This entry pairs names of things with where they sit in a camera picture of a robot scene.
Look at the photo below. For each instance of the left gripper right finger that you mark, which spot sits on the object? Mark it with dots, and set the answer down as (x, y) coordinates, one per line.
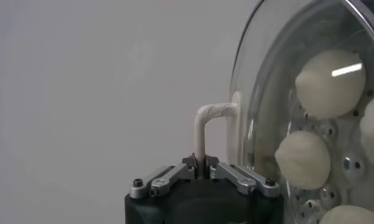
(244, 182)

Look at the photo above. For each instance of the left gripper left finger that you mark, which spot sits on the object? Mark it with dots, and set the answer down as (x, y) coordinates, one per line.
(165, 182)

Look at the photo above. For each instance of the white steamed baozi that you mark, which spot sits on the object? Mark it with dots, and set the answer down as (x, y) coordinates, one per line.
(303, 159)
(372, 131)
(348, 216)
(326, 91)

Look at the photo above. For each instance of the stainless steel steamer basket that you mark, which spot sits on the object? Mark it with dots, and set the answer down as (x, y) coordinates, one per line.
(351, 182)

